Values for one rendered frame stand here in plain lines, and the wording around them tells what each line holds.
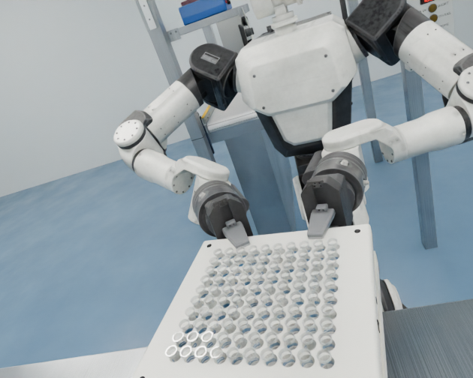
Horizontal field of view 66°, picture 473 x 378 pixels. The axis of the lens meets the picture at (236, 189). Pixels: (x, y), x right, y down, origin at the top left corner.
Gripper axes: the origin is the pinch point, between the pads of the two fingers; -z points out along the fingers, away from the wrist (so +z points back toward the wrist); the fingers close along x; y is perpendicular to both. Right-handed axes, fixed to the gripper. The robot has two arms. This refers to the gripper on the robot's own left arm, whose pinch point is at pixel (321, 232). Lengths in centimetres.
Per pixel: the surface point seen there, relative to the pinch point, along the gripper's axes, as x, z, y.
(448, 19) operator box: -7, 124, -24
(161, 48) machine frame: -29, 97, 82
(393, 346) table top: 18.1, -2.8, -7.0
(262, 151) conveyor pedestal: 34, 126, 64
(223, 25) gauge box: -30, 111, 57
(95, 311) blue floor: 104, 70, 182
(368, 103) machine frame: 50, 234, 22
